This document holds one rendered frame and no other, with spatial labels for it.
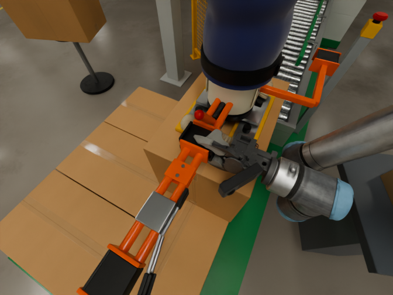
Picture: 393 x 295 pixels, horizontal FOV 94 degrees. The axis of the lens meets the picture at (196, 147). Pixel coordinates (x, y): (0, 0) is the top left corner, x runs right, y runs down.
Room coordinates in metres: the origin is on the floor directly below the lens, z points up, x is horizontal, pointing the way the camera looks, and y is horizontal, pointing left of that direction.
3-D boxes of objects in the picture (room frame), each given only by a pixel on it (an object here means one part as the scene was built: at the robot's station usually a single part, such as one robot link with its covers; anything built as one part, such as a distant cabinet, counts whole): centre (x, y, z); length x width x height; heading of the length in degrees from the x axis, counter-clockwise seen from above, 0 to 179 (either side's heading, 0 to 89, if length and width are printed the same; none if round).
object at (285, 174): (0.18, -0.21, 1.08); 0.09 x 0.05 x 0.10; 153
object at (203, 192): (0.53, -0.12, 0.74); 0.60 x 0.40 x 0.40; 153
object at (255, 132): (0.47, -0.21, 0.97); 0.34 x 0.10 x 0.05; 153
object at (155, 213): (0.10, 0.09, 1.07); 0.07 x 0.07 x 0.04; 63
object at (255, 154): (0.23, -0.14, 1.08); 0.12 x 0.09 x 0.08; 63
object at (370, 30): (1.15, -1.01, 0.50); 0.07 x 0.07 x 1.00; 62
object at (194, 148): (0.29, -0.01, 1.08); 0.10 x 0.08 x 0.06; 63
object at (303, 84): (1.76, -1.13, 0.50); 2.31 x 0.05 x 0.19; 152
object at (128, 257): (-0.02, 0.15, 1.08); 0.08 x 0.07 x 0.05; 153
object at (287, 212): (0.16, -0.29, 0.97); 0.12 x 0.09 x 0.12; 166
